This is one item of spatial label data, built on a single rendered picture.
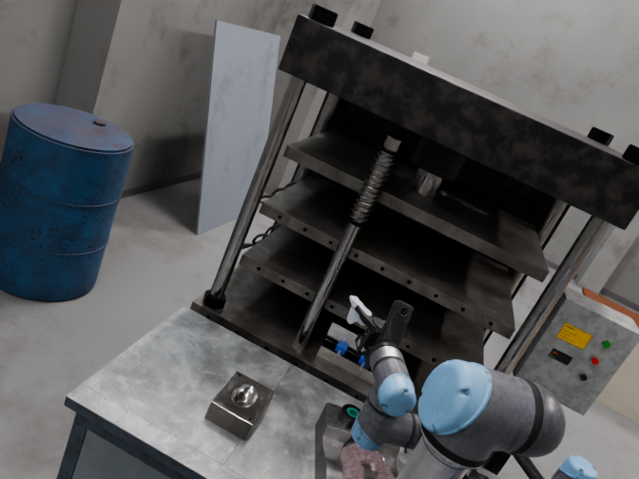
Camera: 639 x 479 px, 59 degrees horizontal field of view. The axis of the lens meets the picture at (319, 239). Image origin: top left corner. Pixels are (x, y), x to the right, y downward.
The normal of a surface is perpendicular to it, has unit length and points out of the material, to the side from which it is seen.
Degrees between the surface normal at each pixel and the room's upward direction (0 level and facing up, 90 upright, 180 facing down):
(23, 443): 0
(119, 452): 90
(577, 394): 90
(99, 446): 90
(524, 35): 90
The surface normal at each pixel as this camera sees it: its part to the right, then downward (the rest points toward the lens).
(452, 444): -0.49, 0.15
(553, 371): -0.27, 0.27
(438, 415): -0.87, -0.43
